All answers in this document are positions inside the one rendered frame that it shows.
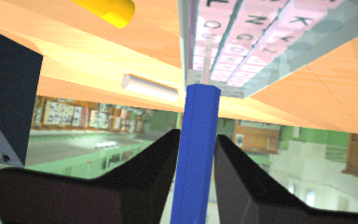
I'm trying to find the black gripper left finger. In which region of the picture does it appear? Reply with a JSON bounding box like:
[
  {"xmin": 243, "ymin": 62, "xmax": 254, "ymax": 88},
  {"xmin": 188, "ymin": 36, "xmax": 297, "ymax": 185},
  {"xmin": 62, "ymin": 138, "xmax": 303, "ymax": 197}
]
[{"xmin": 0, "ymin": 129, "xmax": 181, "ymax": 224}]

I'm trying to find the blue stylus with white tip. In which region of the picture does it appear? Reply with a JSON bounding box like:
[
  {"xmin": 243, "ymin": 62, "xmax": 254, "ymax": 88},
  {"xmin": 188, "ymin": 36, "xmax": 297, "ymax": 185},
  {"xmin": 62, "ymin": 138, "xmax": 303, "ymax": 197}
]
[{"xmin": 170, "ymin": 57, "xmax": 221, "ymax": 224}]

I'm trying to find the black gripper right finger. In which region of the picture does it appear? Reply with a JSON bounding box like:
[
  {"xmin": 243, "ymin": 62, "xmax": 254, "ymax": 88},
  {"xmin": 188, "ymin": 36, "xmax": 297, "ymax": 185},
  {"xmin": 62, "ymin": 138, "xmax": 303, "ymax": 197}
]
[{"xmin": 214, "ymin": 134, "xmax": 358, "ymax": 224}]

